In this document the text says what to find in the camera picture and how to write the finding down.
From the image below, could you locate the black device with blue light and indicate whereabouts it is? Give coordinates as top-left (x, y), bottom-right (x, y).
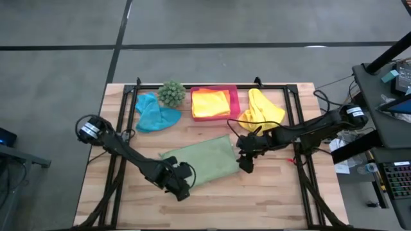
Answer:
top-left (0, 127), bottom-right (19, 148)

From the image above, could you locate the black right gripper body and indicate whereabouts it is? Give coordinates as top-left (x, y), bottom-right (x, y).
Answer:
top-left (236, 133), bottom-right (269, 161)

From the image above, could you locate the green microfiber towel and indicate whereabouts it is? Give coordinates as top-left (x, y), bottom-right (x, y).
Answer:
top-left (159, 134), bottom-right (241, 189)

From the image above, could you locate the green artificial potted plant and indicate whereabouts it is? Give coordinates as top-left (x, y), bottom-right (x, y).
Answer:
top-left (156, 80), bottom-right (188, 108)

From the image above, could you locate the yellow microfiber towel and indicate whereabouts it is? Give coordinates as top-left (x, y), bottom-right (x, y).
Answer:
top-left (237, 88), bottom-right (286, 135)
top-left (191, 89), bottom-right (232, 118)

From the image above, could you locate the backlit keyboard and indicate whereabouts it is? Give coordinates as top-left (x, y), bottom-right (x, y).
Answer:
top-left (382, 160), bottom-right (411, 200)

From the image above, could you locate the black pole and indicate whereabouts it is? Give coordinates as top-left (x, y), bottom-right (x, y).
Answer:
top-left (365, 31), bottom-right (411, 75)

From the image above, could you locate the pink plastic bin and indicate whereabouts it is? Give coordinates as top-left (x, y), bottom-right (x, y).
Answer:
top-left (189, 84), bottom-right (242, 123)

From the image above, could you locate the dark tablet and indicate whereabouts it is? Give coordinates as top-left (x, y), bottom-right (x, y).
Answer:
top-left (376, 93), bottom-right (411, 116)

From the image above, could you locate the black electronic device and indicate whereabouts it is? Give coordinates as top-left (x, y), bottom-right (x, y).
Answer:
top-left (394, 60), bottom-right (411, 94)

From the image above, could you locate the grey metal table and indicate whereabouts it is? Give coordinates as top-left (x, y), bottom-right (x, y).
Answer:
top-left (0, 143), bottom-right (52, 231)

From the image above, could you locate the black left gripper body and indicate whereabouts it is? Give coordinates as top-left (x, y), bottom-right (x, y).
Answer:
top-left (156, 156), bottom-right (194, 192)

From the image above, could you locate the clear water bottle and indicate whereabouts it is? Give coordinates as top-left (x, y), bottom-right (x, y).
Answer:
top-left (357, 162), bottom-right (380, 175)

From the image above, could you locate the blue microfiber towel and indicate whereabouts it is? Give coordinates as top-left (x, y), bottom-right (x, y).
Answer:
top-left (134, 92), bottom-right (183, 134)

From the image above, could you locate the grey desk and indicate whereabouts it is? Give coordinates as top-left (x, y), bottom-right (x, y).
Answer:
top-left (330, 62), bottom-right (411, 230)

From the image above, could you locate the teal box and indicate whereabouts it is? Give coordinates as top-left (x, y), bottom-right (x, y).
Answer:
top-left (381, 69), bottom-right (400, 84)

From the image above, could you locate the orange microfiber towel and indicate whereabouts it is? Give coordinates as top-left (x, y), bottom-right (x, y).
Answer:
top-left (191, 87), bottom-right (232, 97)

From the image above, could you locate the white paper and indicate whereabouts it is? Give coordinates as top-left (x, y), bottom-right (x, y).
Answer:
top-left (328, 137), bottom-right (353, 175)

